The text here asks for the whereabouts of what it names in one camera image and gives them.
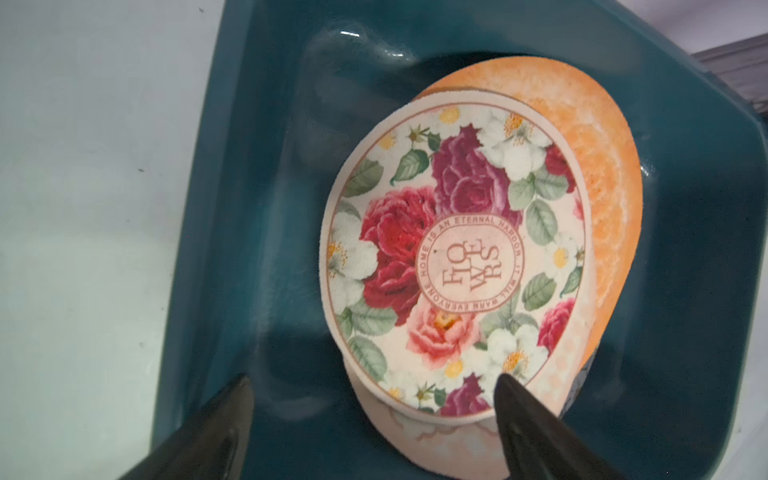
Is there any orange round coaster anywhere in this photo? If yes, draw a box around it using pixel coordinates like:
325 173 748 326
421 56 643 358

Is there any teal storage box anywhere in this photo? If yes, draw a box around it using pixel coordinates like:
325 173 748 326
153 1 767 479

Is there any red rose round coaster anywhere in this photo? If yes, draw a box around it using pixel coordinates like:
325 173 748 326
319 90 595 426

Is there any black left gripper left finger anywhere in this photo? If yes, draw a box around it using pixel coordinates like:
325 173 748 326
122 374 254 480

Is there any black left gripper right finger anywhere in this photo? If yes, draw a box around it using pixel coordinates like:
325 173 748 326
494 374 623 479

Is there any aluminium frame post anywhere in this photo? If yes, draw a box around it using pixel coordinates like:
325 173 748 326
693 34 768 117

